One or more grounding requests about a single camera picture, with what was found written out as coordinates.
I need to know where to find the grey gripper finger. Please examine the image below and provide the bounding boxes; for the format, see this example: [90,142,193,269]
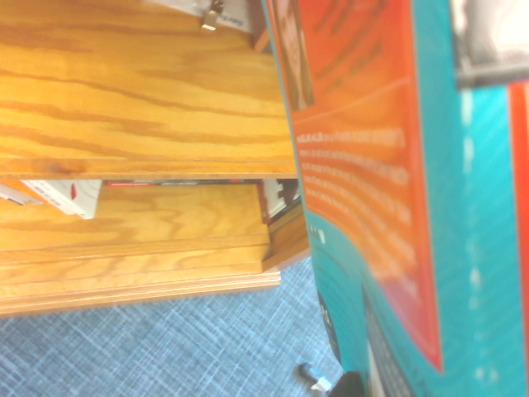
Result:
[449,0,529,90]

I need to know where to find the white book with red mark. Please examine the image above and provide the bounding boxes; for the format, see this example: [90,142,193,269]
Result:
[20,179,103,221]

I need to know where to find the metal binder clip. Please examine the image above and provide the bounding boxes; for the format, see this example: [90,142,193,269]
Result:
[200,0,227,32]

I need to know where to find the thin grey white book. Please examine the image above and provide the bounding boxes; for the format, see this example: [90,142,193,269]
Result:
[0,183,45,207]

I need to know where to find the teal red Madeline book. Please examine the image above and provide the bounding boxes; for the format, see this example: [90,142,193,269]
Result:
[260,0,529,397]

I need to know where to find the white paper card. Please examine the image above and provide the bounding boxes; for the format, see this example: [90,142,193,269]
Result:
[142,0,258,35]

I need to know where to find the dark green flat book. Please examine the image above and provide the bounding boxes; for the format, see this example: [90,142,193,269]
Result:
[105,179,241,188]

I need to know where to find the black and white patterned book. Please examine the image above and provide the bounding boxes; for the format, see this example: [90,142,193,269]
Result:
[259,179,305,227]

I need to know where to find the wooden bookshelf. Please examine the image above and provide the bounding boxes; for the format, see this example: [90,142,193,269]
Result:
[0,0,312,318]

